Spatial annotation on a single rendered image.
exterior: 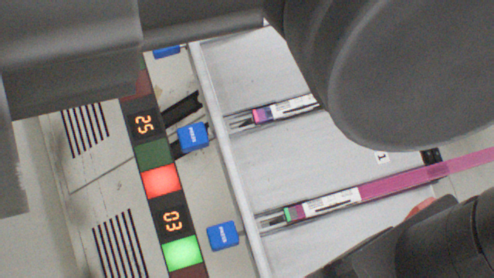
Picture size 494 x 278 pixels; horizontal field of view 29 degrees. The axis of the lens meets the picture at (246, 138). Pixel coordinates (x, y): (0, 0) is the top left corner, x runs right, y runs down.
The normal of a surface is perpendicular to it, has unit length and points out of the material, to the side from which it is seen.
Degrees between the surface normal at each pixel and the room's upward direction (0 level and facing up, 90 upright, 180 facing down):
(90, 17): 63
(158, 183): 46
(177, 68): 90
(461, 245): 99
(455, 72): 72
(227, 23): 52
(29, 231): 0
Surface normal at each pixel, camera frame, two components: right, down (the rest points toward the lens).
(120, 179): -0.65, 0.01
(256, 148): 0.01, -0.25
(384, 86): 0.32, 0.73
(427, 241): -0.81, -0.37
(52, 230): 0.70, -0.38
